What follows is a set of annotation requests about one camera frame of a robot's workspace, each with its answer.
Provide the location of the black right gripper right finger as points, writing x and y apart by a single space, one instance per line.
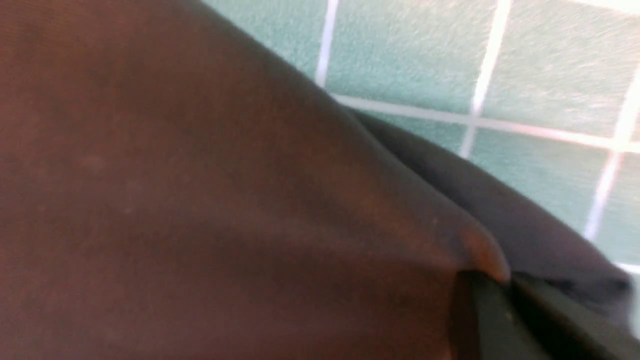
565 329

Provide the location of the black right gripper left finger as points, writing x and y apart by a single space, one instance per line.
488 326

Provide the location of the dark gray long-sleeve top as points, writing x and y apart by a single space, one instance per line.
173 190

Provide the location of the green checkered tablecloth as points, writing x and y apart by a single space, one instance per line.
543 94

